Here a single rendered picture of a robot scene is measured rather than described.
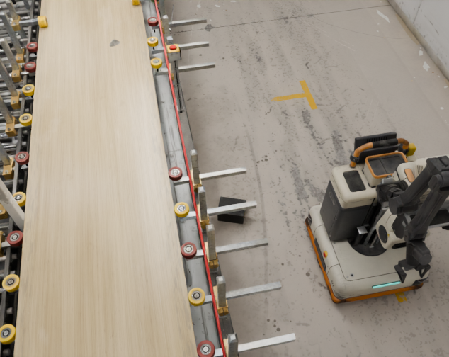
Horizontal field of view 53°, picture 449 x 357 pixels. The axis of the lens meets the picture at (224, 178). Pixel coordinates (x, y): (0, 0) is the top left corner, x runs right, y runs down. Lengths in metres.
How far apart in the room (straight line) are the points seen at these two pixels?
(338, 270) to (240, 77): 2.28
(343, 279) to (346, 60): 2.55
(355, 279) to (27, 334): 1.88
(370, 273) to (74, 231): 1.81
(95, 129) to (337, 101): 2.36
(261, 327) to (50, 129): 1.84
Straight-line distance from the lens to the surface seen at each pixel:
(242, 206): 2.50
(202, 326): 2.43
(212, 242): 2.15
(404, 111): 4.45
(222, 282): 1.96
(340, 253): 3.05
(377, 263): 3.09
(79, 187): 2.62
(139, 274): 2.26
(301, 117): 4.15
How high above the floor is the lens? 2.92
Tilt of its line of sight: 53 degrees down
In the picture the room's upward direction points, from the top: 1 degrees counter-clockwise
